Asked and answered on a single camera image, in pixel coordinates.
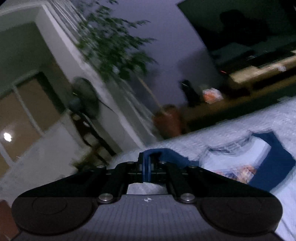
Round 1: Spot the blue raglan graphic shirt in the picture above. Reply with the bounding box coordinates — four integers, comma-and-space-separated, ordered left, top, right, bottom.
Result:
162, 131, 295, 191

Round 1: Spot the grey curtain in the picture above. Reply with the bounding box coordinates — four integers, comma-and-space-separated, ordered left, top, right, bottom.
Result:
101, 76, 163, 149

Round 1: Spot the black speaker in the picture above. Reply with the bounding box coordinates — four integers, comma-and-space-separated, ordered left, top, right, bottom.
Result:
180, 79, 203, 108

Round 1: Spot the orange tissue box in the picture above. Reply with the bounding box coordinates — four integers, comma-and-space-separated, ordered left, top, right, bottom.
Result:
203, 88, 223, 104

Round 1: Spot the black standing fan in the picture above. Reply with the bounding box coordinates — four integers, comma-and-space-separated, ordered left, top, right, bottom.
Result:
68, 77, 116, 166

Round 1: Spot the wooden TV stand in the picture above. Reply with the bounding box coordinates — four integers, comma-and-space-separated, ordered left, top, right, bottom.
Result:
181, 51, 295, 132

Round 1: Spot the silver quilted bedspread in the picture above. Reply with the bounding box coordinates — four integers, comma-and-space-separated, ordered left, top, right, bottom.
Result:
108, 96, 296, 241

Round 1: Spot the potted tree in red pot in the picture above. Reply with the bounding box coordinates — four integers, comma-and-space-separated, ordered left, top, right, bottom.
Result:
77, 1, 183, 139

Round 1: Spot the large black television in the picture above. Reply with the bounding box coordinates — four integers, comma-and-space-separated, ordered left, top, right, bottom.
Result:
177, 0, 295, 66

